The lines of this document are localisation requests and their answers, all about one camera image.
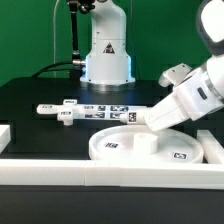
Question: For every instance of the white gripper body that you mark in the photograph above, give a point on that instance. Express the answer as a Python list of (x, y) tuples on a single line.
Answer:
[(172, 110)]

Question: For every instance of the white round table top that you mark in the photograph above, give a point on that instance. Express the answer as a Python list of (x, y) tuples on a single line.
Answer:
[(138, 143)]

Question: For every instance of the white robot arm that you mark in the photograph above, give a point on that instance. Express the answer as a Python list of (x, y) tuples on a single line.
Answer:
[(196, 92)]

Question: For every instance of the white right fence bar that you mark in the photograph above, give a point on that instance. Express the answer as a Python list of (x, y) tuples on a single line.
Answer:
[(213, 150)]

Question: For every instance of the white fence bar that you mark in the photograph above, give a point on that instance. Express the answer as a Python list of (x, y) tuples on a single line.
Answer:
[(213, 150), (5, 137), (98, 173)]

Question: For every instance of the white tag plate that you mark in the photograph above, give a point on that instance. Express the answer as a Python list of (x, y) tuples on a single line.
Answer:
[(103, 112)]

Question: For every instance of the white front fence bar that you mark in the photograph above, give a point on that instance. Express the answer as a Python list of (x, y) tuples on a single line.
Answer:
[(98, 173)]

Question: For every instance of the white cross table base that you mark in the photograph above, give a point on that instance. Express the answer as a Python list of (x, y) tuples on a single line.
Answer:
[(66, 112)]

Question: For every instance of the white left fence bar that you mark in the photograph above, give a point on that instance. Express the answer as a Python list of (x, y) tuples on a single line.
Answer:
[(5, 137)]

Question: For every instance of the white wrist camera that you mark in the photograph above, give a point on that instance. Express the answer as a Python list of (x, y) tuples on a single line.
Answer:
[(174, 75)]

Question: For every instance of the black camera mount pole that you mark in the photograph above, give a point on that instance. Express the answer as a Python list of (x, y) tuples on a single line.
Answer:
[(84, 7)]

